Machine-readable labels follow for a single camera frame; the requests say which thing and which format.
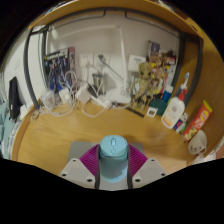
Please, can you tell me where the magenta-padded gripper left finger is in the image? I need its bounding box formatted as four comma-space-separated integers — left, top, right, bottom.
59, 144, 101, 190

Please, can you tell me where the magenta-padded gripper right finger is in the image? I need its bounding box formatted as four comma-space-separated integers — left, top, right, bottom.
127, 143, 168, 190

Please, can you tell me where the light blue computer mouse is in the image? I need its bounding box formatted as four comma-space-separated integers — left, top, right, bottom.
97, 134, 130, 183

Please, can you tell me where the white mug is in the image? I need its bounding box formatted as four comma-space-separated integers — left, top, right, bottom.
187, 129, 208, 157

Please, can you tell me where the small white desk clock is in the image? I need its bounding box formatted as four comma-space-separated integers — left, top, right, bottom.
146, 106, 158, 118

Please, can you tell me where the white pump lotion bottle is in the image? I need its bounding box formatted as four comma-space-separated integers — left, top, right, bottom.
160, 72, 190, 130

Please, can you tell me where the red snack can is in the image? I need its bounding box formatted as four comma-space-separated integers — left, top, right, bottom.
182, 99, 213, 143

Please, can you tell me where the white power strip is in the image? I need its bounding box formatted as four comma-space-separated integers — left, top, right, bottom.
91, 94, 113, 109

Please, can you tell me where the white charger block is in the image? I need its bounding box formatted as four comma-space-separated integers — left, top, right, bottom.
58, 88, 72, 104

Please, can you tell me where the clear plastic container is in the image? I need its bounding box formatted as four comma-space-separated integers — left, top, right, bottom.
40, 89, 56, 109

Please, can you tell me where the bed with teal bedding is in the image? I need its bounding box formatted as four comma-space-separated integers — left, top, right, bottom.
0, 99, 21, 159

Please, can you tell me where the brown tree figurine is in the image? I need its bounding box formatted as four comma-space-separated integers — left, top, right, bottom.
131, 61, 161, 111

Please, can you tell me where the metal cup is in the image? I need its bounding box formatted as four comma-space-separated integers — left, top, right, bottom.
92, 73, 108, 96

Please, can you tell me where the black backpack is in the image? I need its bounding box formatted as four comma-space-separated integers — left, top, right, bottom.
8, 76, 24, 121

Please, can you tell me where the blue robot model kit box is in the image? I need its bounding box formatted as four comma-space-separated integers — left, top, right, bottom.
43, 47, 76, 93

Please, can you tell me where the white coiled cable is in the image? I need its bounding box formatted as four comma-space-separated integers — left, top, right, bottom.
49, 99, 81, 118

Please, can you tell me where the grey metal frame post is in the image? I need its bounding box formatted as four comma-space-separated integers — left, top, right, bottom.
178, 31, 204, 108
23, 28, 44, 108

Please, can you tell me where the white wall socket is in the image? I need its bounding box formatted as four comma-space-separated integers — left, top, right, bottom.
79, 53, 94, 69
94, 52, 111, 68

